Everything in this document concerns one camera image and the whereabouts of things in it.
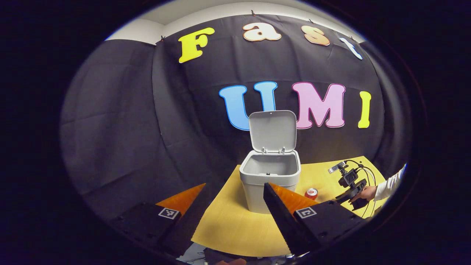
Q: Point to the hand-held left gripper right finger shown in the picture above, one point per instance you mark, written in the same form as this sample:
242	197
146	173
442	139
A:
281	221

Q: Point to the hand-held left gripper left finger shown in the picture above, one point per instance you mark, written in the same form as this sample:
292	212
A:
187	224

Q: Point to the red pop can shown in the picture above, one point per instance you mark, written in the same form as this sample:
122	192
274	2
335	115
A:
311	193

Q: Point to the grey desktop garbage bin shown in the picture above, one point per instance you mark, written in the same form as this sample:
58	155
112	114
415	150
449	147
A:
254	191

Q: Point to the wooden desktop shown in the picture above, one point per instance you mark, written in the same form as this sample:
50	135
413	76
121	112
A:
228	224

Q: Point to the black backdrop cloth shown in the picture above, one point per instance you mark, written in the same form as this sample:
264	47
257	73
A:
128	129

